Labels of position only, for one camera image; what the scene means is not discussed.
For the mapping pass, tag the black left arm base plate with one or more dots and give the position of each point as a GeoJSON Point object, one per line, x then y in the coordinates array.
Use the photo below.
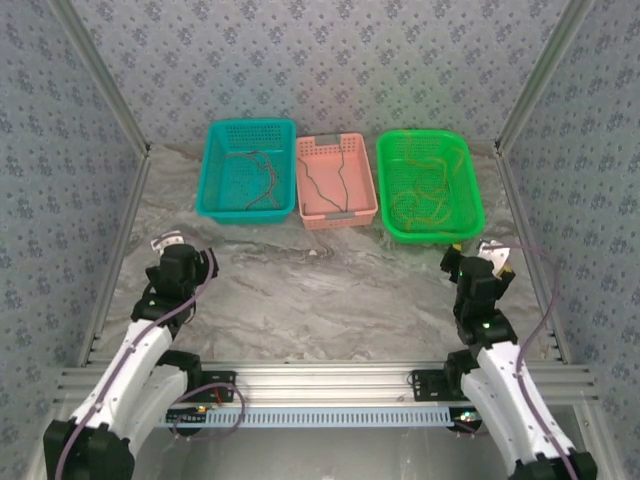
{"type": "Point", "coordinates": [220, 380]}

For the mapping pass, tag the aluminium frame post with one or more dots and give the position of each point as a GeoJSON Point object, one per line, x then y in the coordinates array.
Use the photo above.
{"type": "Point", "coordinates": [531, 90]}
{"type": "Point", "coordinates": [114, 90]}

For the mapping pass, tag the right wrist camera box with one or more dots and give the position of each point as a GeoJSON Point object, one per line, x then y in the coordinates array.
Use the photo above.
{"type": "Point", "coordinates": [497, 257]}

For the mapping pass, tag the green perforated plastic basket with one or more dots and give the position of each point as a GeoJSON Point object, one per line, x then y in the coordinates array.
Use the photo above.
{"type": "Point", "coordinates": [425, 175]}

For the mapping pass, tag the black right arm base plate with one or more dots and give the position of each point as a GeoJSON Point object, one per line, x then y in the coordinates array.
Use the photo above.
{"type": "Point", "coordinates": [425, 385]}

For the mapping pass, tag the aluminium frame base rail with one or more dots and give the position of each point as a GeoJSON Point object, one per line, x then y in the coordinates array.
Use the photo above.
{"type": "Point", "coordinates": [325, 385]}

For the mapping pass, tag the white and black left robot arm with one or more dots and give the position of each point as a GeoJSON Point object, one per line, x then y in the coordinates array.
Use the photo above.
{"type": "Point", "coordinates": [125, 365]}

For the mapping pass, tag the teal perforated plastic basket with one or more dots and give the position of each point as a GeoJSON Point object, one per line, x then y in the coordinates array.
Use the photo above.
{"type": "Point", "coordinates": [240, 175]}

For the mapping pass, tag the small black controller board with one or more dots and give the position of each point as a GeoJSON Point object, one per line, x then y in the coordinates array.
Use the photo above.
{"type": "Point", "coordinates": [185, 416]}
{"type": "Point", "coordinates": [467, 419]}

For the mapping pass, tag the pink perforated plastic basket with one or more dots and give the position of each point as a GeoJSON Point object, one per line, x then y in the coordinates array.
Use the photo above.
{"type": "Point", "coordinates": [325, 175]}

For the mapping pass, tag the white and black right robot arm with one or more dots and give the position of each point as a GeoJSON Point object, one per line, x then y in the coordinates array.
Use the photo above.
{"type": "Point", "coordinates": [505, 390]}

